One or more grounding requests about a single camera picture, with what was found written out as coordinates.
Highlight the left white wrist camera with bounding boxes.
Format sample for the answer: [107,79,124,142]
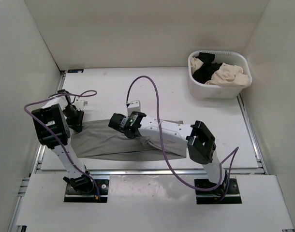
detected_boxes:
[73,100,88,111]

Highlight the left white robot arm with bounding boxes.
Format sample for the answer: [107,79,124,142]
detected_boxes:
[31,89,94,194]

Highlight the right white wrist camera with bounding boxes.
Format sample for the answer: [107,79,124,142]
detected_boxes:
[126,100,141,116]

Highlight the white laundry basket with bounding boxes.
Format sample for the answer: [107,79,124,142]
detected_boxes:
[188,50,252,99]

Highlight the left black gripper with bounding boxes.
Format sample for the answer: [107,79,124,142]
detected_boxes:
[62,105,85,132]

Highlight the black garment in basket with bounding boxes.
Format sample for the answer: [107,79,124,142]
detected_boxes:
[192,52,222,84]

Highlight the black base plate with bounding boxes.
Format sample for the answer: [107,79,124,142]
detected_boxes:
[64,179,109,203]
[195,178,242,205]

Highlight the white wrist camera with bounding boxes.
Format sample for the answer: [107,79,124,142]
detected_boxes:
[73,100,88,111]
[126,100,141,116]

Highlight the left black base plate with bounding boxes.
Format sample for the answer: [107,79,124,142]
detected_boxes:
[64,179,109,203]

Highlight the aluminium frame rail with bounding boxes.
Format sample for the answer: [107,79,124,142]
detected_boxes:
[35,168,266,176]

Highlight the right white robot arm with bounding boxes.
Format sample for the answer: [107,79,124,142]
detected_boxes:
[108,111,228,195]

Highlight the grey trousers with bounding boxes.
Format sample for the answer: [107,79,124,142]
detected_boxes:
[70,118,188,160]

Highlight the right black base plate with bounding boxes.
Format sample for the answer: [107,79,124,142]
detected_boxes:
[195,178,242,205]

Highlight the small cream garment in basket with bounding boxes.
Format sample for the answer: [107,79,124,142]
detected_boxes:
[190,57,204,74]

